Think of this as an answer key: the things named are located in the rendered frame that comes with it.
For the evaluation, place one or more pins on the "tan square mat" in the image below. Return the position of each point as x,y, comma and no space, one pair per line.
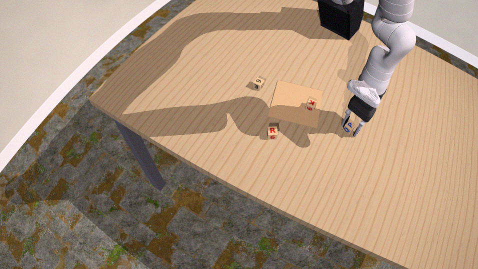
289,103

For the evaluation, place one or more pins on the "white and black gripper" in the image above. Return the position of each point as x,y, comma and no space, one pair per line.
368,92

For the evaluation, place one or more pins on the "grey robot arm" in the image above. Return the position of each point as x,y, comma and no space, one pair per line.
388,25

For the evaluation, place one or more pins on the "beige letter block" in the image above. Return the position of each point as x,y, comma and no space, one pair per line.
258,83
310,105
272,132
349,127

